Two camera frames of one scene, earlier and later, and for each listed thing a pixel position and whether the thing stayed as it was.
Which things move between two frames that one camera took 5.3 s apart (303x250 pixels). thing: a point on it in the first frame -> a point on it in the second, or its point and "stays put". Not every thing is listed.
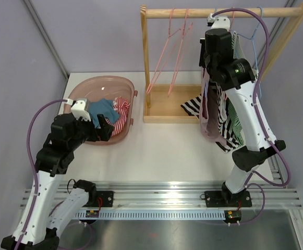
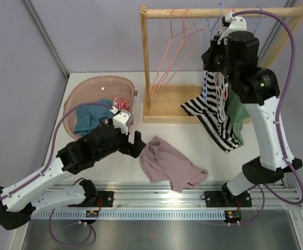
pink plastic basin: (107, 88) stays put
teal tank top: (105, 107) stays put
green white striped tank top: (235, 122) stays put
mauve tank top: (209, 109) -> (164, 163)
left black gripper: (104, 133) -> (135, 150)
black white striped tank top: (192, 106) stays put
